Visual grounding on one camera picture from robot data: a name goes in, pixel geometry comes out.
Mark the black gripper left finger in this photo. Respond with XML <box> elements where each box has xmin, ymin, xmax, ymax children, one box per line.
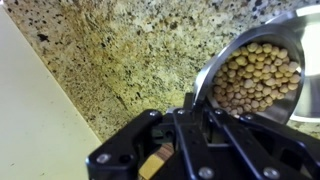
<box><xmin>85</xmin><ymin>92</ymin><xmax>214</xmax><ymax>180</ymax></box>

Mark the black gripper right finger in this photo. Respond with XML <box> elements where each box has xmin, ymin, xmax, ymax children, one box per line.
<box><xmin>199</xmin><ymin>106</ymin><xmax>320</xmax><ymax>180</ymax></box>

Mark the pile of yellow chickpeas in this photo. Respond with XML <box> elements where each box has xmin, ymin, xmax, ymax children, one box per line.
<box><xmin>212</xmin><ymin>41</ymin><xmax>302</xmax><ymax>118</ymax></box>

